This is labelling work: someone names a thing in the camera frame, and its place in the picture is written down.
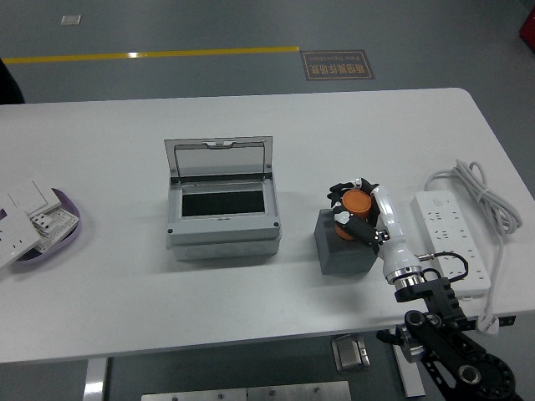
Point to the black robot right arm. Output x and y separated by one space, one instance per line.
443 342

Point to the yellow floor tape line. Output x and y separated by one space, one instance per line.
167 54

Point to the white table leg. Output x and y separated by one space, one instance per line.
411 376
95 380

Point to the metal floor socket box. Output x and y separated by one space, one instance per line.
350 355

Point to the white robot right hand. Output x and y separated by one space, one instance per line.
395 234

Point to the small white socket module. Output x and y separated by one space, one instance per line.
42 223

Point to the white perforated plate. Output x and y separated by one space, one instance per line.
64 221

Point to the purple oval tray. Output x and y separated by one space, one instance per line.
69 238

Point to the white power strip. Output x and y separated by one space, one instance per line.
443 225

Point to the black table bracket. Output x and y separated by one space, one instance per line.
508 320

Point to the grey cube block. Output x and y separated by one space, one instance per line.
342 259

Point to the orange cylinder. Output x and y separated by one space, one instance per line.
355 202

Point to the white socket panel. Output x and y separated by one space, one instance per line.
14 238

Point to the white wall switch plate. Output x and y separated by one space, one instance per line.
31 196

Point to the red object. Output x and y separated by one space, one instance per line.
528 29

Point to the brown floor sign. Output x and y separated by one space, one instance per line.
337 65

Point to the small metal floor hatch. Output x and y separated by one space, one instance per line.
71 19

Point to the grey junction box with lid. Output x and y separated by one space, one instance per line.
221 234

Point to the grey metal base plate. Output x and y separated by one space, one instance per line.
299 392
194 394

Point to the white power plug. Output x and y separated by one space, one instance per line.
488 326

